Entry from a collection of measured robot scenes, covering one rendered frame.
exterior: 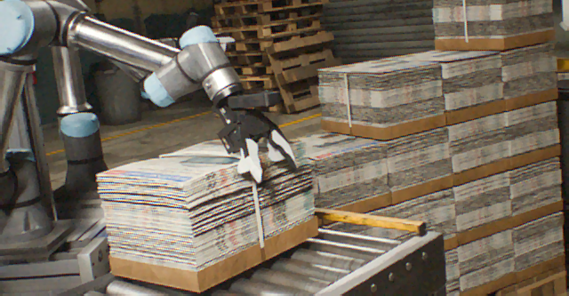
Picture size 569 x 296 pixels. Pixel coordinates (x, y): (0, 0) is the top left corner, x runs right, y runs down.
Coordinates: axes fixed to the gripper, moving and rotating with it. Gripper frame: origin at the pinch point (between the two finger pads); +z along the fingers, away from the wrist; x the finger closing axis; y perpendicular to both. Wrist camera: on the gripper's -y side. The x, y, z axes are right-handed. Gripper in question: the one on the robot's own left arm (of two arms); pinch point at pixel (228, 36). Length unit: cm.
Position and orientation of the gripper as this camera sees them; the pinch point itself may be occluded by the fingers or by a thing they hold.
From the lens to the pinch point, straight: 278.1
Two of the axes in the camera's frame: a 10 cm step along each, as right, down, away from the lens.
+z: 9.3, -1.6, 3.2
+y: 0.6, 9.5, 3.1
